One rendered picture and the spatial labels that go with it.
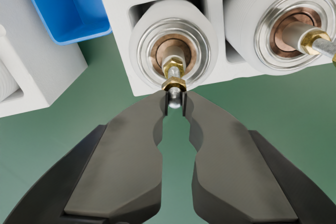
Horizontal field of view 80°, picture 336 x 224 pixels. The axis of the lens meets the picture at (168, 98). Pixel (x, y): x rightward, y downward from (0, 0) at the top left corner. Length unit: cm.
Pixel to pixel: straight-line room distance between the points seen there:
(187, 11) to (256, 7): 6
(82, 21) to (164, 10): 31
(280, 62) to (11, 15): 36
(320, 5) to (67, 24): 38
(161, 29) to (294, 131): 55
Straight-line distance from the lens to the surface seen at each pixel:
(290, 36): 22
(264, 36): 22
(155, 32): 20
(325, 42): 20
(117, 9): 28
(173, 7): 21
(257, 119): 61
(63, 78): 43
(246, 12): 23
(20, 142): 77
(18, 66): 37
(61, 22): 43
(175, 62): 17
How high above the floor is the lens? 45
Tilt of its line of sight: 60 degrees down
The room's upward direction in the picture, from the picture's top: 178 degrees counter-clockwise
